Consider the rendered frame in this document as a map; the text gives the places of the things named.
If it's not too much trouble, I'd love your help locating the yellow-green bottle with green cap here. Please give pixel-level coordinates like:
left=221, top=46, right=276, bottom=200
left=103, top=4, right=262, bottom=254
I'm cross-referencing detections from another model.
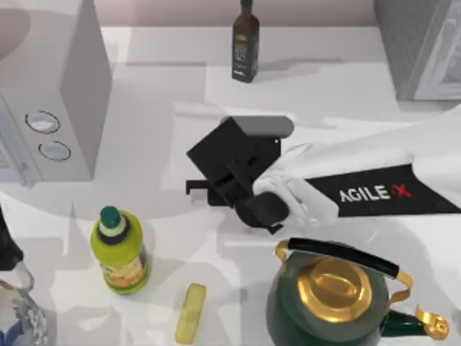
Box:
left=89, top=205, right=151, bottom=298

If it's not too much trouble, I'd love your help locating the dark brown glass bottle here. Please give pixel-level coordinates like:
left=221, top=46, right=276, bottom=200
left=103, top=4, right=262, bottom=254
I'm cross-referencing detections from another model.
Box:
left=230, top=0, right=261, bottom=84

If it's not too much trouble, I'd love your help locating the yellow bar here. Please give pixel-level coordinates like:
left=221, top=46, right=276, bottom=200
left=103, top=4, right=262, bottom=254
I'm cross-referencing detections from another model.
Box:
left=174, top=282, right=208, bottom=345

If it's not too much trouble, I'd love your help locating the small microwave knob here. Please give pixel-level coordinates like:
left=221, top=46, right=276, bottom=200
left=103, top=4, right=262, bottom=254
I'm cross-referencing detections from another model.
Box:
left=38, top=141, right=72, bottom=161

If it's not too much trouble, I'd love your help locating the pale microwave oven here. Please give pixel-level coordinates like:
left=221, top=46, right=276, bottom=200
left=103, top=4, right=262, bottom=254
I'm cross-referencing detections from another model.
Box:
left=0, top=0, right=113, bottom=189

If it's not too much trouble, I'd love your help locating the large microwave knob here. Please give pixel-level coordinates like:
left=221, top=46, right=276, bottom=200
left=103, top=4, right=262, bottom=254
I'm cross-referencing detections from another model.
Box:
left=24, top=110, right=61, bottom=134

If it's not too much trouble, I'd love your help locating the green and gold kettle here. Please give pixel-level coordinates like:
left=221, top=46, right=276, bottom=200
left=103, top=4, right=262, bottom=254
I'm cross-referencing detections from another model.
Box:
left=265, top=236, right=451, bottom=346

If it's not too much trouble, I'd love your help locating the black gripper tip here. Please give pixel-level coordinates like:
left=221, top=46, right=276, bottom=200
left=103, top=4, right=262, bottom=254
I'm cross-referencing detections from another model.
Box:
left=0, top=205, right=24, bottom=272

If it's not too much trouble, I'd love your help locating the grey cabinet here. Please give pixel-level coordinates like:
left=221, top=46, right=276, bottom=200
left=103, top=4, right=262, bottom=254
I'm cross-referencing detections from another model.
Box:
left=372, top=0, right=461, bottom=104

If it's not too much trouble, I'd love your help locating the blue and white vase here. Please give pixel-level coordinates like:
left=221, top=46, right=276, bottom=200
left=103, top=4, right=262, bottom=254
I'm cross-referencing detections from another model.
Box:
left=0, top=265, right=50, bottom=346

